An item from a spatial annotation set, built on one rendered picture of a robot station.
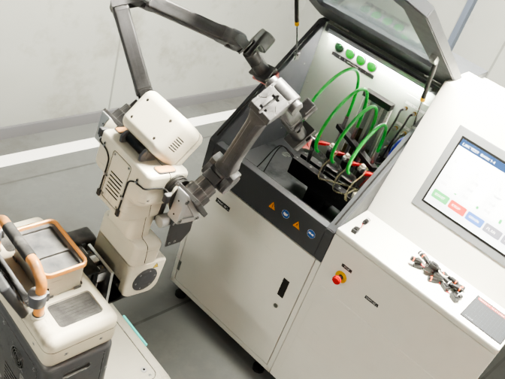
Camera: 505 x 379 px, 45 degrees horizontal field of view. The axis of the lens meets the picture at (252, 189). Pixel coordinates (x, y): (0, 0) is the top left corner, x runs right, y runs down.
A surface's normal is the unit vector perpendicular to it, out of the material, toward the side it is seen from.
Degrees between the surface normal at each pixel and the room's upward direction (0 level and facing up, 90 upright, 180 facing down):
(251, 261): 90
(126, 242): 82
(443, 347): 90
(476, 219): 76
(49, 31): 90
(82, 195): 0
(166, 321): 0
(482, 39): 90
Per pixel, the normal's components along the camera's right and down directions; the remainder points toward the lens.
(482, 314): 0.27, -0.78
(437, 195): -0.56, 0.10
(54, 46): 0.64, 0.59
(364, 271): -0.65, 0.29
